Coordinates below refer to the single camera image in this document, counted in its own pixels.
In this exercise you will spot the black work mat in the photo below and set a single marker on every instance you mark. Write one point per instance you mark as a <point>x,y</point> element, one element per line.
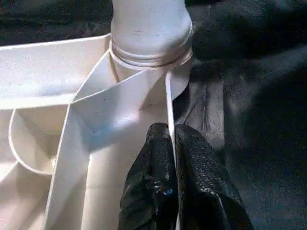
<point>251,143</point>

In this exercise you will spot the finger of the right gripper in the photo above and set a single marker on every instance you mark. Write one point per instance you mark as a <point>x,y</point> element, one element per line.
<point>251,38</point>

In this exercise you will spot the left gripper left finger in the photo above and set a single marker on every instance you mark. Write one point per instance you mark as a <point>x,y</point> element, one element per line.
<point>153,184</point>

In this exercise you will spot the white plastic table leg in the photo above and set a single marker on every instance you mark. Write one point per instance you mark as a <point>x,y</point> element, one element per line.
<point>148,24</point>

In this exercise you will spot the white plastic table top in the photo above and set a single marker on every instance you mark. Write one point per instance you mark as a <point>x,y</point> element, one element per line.
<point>36,72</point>

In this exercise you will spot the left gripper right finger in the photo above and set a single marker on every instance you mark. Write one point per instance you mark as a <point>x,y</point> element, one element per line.
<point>206,191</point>

